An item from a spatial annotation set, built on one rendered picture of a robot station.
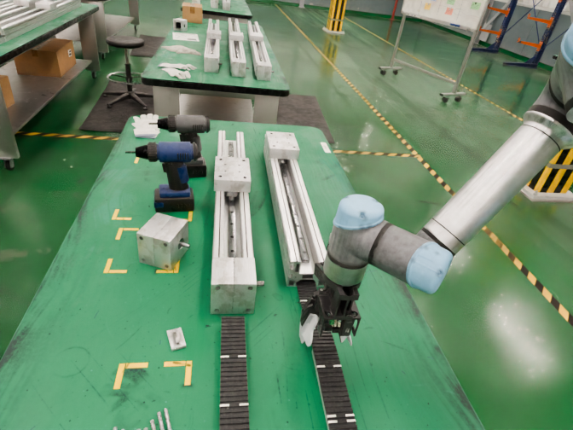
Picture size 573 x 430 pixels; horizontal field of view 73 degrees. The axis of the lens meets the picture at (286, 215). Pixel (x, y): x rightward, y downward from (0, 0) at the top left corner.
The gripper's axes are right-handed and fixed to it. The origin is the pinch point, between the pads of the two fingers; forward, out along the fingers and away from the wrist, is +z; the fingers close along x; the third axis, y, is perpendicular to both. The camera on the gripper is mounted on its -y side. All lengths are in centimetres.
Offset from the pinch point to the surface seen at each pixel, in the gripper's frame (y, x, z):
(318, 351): 3.9, -1.5, 0.1
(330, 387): 11.9, -0.7, 0.2
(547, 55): -842, 735, 51
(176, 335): -3.0, -30.7, 2.6
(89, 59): -438, -173, 58
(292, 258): -19.4, -4.6, -5.1
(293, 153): -76, 3, -7
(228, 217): -42.6, -20.1, -1.1
